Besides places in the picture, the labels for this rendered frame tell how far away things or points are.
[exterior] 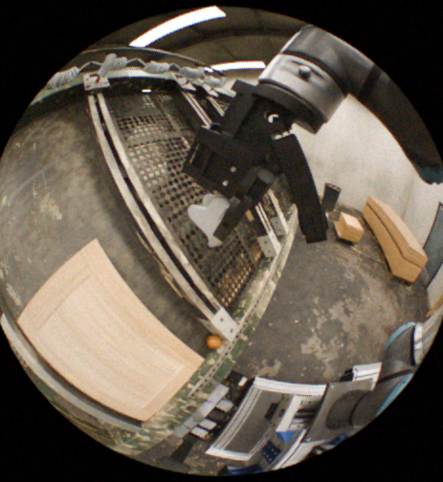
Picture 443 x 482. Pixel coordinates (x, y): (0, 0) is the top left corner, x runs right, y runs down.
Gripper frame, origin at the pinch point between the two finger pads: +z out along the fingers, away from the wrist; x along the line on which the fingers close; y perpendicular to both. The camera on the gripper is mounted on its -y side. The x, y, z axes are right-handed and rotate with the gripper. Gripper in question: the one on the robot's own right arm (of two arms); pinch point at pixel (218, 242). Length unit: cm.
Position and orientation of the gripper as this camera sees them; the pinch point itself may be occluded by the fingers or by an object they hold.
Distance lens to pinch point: 23.0
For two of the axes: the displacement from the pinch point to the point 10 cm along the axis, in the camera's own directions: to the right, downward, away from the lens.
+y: -8.0, -5.9, 0.1
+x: -4.2, 5.6, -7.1
